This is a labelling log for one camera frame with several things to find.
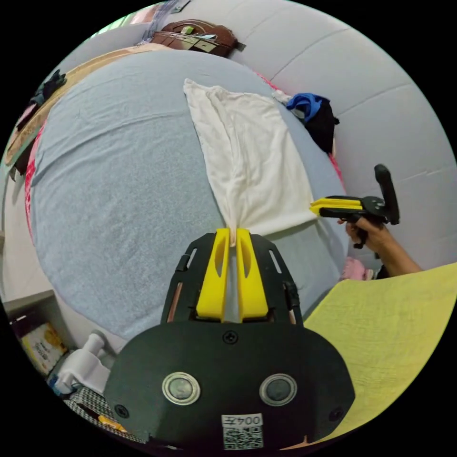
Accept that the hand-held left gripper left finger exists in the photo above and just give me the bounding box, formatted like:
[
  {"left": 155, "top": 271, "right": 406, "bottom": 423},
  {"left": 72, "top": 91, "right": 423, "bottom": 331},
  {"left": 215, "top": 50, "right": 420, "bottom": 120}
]
[{"left": 196, "top": 229, "right": 230, "bottom": 322}]

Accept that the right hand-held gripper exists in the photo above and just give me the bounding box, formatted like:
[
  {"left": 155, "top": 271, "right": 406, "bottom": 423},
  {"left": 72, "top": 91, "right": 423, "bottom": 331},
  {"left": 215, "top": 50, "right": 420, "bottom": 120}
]
[{"left": 309, "top": 195, "right": 389, "bottom": 249}]

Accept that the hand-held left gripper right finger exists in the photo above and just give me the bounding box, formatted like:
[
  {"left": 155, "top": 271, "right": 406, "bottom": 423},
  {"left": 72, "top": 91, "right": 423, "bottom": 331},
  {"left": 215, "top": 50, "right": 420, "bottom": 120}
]
[{"left": 236, "top": 229, "right": 269, "bottom": 322}]

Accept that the white t-shirt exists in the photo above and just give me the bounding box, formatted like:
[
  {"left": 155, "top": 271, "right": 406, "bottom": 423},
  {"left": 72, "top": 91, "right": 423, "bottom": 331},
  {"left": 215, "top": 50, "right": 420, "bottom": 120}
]
[{"left": 183, "top": 78, "right": 319, "bottom": 248}]

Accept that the person's right forearm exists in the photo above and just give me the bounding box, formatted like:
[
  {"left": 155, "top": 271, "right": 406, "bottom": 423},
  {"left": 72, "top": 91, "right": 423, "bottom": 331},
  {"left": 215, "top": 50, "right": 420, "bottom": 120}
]
[{"left": 378, "top": 242, "right": 424, "bottom": 278}]

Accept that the person's right hand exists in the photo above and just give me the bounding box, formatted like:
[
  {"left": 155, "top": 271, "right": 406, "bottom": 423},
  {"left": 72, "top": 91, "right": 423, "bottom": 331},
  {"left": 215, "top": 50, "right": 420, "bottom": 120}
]
[{"left": 337, "top": 217, "right": 390, "bottom": 255}]

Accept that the pink plush toy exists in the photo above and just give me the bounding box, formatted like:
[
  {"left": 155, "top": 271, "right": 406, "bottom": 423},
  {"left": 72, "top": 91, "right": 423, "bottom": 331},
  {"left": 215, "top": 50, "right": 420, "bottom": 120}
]
[{"left": 341, "top": 258, "right": 375, "bottom": 282}]

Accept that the bed with grey-blue sheet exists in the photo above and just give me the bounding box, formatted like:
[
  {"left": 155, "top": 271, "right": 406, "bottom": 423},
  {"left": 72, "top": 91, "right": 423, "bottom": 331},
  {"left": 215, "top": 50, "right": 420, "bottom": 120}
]
[{"left": 1, "top": 42, "right": 352, "bottom": 343}]

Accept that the person's body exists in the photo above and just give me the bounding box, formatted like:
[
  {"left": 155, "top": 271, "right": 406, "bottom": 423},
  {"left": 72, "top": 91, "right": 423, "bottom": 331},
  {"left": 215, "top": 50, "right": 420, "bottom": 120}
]
[{"left": 303, "top": 262, "right": 457, "bottom": 444}]

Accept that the black white houndstooth cloth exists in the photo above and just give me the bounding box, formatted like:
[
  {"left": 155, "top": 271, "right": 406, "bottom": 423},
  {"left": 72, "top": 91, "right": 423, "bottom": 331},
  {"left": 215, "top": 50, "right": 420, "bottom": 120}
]
[{"left": 63, "top": 387, "right": 147, "bottom": 444}]

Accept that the grey shelf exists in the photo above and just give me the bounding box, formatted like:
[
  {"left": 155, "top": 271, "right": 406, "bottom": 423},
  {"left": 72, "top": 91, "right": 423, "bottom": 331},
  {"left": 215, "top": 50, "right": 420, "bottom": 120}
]
[{"left": 1, "top": 289, "right": 74, "bottom": 378}]

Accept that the brown bag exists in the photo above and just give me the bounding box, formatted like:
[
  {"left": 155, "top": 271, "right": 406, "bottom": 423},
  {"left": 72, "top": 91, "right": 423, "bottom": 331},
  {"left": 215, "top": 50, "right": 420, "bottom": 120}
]
[{"left": 152, "top": 20, "right": 247, "bottom": 59}]

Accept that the pile of dark clothes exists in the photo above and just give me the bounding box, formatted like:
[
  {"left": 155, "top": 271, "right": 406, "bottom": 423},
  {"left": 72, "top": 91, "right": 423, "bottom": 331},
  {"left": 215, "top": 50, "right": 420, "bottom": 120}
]
[{"left": 16, "top": 70, "right": 68, "bottom": 131}]

